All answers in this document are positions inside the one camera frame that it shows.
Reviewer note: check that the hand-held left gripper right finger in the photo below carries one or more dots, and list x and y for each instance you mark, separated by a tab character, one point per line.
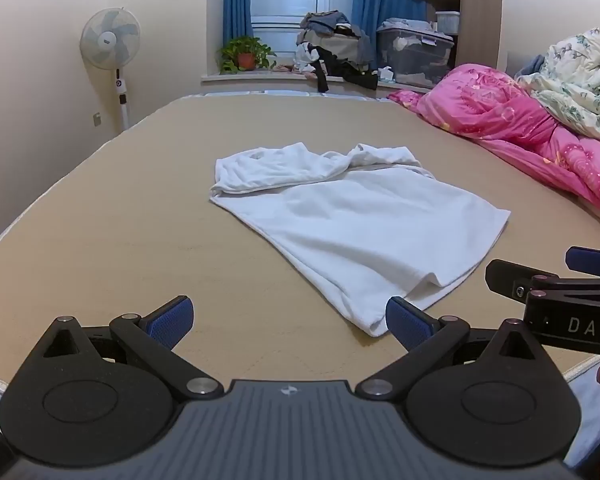
410	322

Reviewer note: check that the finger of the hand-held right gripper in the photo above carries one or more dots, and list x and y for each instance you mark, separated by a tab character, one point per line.
510	280
592	261

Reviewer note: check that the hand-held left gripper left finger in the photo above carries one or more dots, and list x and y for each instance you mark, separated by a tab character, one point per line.
170	321

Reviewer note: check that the white shirt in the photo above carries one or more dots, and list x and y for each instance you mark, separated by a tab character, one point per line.
360	230

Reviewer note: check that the pile of clothes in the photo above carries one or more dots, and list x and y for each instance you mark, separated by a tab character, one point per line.
335	45

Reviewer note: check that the pink floral quilt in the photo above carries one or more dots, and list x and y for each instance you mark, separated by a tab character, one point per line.
495	110

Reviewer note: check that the cream floral quilt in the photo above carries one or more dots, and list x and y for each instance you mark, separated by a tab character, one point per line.
580	85

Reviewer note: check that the blue cloth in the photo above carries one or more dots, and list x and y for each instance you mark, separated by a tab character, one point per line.
532	66

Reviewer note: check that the tissue box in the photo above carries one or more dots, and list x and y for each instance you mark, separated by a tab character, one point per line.
386	75

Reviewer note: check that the clear plastic storage box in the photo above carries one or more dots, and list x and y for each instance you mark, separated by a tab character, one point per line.
415	57

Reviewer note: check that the wooden shelf unit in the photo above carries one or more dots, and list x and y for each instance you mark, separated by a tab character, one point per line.
480	20

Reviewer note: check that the white plastic basket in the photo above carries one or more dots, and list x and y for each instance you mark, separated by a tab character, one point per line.
448	22

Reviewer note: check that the potted green plant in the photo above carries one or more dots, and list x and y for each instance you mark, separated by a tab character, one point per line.
245	55

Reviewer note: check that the white standing fan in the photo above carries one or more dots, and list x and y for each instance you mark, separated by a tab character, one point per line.
111	40

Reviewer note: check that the wall socket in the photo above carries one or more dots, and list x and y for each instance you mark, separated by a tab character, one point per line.
97	119

